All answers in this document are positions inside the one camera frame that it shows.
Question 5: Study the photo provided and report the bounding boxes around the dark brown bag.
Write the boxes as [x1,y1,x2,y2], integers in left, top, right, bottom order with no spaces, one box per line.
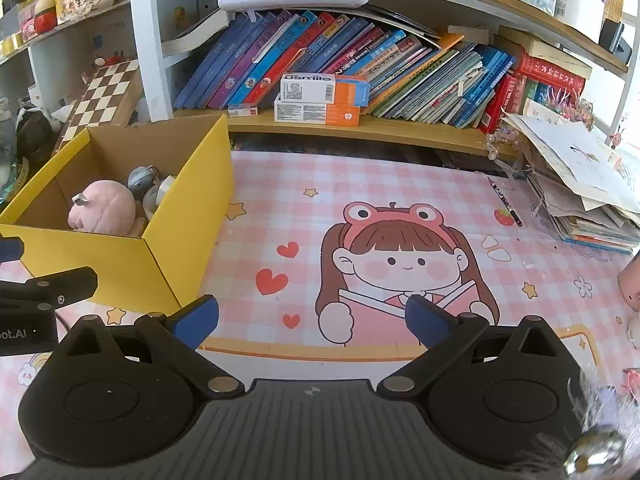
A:
[15,105,56,171]

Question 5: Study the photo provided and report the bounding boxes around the stack of papers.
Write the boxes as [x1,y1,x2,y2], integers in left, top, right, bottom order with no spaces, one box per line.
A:
[502,100,640,256]

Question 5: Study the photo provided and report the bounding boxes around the pink plush toy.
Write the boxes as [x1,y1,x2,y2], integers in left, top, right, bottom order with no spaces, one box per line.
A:
[67,180,137,235]

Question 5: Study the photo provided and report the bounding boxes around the row of colourful books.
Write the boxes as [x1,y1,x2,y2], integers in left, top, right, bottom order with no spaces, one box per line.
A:
[172,9,588,128]

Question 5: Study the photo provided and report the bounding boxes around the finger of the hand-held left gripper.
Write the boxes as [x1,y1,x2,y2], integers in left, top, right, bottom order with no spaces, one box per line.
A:
[0,236,25,264]
[0,266,99,312]

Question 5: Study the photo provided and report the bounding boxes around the pink checked desk mat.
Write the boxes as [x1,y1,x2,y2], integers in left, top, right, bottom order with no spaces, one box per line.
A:
[0,150,640,461]

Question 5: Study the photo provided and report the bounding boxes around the clear tape roll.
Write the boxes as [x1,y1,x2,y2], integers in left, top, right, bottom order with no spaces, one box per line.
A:
[142,182,163,222]

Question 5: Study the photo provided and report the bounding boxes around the pink tinsel ornament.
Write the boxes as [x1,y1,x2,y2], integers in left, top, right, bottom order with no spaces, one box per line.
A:
[547,85,596,131]

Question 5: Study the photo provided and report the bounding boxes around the silver metal bell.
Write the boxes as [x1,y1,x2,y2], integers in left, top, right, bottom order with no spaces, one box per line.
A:
[564,426,627,479]

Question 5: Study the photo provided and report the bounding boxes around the yellow cardboard box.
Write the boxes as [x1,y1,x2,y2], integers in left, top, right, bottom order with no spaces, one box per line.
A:
[0,113,235,317]

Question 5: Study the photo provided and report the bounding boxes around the white light bar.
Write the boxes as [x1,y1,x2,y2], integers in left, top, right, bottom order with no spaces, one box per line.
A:
[217,0,372,15]

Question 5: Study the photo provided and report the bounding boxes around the white storage container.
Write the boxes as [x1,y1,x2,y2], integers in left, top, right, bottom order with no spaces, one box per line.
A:
[555,0,606,43]

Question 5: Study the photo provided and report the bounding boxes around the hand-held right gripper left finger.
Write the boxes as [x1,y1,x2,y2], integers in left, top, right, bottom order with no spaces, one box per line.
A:
[60,294,246,400]

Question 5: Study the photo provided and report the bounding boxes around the black patterned pencil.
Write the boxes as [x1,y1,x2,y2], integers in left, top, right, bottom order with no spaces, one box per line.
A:
[487,176,523,227]

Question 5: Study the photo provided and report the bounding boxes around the clear bead ornament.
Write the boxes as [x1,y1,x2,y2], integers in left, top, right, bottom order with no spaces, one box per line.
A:
[485,127,523,161]

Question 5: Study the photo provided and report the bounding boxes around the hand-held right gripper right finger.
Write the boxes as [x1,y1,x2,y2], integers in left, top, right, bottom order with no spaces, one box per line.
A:
[376,294,576,400]

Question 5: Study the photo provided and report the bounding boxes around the wooden chessboard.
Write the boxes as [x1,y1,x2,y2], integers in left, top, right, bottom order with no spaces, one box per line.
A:
[52,58,142,156]

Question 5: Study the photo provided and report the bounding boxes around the grey purple toy truck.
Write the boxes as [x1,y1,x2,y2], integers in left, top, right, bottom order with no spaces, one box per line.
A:
[127,165,160,192]

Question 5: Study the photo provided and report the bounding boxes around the red round jar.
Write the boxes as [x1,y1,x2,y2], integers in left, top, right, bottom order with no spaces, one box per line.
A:
[32,0,58,33]

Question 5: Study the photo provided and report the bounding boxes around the orange blue white carton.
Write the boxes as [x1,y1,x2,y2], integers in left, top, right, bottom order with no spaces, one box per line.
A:
[279,73,371,107]

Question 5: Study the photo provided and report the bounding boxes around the wooden bookshelf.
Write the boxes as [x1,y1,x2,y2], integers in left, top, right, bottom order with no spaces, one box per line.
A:
[127,0,631,161]

